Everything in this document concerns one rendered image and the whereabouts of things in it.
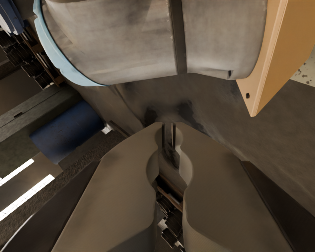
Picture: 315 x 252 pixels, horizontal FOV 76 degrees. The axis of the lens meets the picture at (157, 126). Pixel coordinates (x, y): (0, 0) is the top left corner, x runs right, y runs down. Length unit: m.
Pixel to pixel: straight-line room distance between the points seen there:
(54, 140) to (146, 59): 2.81
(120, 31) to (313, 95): 0.52
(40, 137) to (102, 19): 2.88
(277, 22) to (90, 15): 0.19
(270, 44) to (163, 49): 0.12
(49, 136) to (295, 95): 2.82
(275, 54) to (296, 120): 0.47
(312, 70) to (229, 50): 0.23
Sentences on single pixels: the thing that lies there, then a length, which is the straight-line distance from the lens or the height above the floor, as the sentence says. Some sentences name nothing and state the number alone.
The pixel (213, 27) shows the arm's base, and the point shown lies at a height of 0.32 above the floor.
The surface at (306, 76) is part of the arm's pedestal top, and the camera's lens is 0.48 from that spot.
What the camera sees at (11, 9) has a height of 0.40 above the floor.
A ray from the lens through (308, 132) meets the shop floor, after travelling 0.74.
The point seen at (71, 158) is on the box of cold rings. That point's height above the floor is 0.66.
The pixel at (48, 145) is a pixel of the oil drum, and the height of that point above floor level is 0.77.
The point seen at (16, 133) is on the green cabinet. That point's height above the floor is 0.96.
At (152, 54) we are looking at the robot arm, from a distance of 0.28.
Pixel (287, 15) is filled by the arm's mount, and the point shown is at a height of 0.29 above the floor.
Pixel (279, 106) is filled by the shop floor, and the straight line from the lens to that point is 0.71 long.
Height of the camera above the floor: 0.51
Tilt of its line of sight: 20 degrees down
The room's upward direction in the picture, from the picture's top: 131 degrees counter-clockwise
